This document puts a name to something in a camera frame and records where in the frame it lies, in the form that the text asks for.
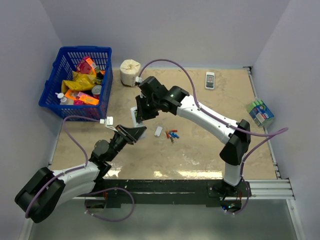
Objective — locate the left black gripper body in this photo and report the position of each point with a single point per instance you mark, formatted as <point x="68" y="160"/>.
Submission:
<point x="123" y="135"/>

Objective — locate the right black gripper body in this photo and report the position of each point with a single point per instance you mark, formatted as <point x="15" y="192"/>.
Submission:
<point x="147" y="111"/>

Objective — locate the long white remote control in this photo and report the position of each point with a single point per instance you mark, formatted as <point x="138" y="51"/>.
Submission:
<point x="133" y="112"/>

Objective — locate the white battery cover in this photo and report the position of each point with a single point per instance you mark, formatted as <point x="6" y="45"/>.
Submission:
<point x="158" y="131"/>

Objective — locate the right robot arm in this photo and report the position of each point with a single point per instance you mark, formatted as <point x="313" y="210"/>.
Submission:
<point x="154" y="97"/>

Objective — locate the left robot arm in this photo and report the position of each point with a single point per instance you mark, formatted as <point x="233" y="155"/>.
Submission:
<point x="48" y="189"/>

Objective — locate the small white remote control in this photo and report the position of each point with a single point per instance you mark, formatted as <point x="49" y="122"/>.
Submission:
<point x="209" y="81"/>

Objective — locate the wrapped toilet paper roll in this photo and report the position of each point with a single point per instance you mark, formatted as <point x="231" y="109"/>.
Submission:
<point x="129" y="70"/>

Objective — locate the red tin can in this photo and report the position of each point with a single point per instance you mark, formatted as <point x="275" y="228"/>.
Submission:
<point x="96" y="91"/>

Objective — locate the orange pink snack pack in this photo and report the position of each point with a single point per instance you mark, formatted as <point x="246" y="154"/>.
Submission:
<point x="80" y="96"/>

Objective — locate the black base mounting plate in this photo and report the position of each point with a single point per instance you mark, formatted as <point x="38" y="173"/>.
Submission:
<point x="208" y="192"/>

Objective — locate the yellow snack bag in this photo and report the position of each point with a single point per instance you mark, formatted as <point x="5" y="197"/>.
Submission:
<point x="79" y="83"/>

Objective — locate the white small bottle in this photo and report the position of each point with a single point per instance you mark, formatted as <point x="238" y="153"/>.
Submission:
<point x="63" y="100"/>

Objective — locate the pink snack box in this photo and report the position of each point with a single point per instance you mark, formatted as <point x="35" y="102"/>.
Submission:
<point x="87" y="66"/>

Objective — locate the blue plastic basket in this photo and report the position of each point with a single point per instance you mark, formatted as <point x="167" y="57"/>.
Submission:
<point x="66" y="61"/>

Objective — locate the green blue sponge pack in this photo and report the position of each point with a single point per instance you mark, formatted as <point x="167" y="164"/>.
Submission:
<point x="260" y="113"/>

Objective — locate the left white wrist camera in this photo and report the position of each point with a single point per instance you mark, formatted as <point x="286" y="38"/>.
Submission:
<point x="108" y="122"/>

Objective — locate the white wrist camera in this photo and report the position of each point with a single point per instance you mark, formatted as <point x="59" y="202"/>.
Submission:
<point x="108" y="122"/>
<point x="138" y="80"/>

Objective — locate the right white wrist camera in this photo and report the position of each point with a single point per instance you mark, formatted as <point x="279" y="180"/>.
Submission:
<point x="138" y="80"/>

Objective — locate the aluminium frame rail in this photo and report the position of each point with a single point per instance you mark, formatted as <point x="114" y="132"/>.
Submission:
<point x="279" y="189"/>

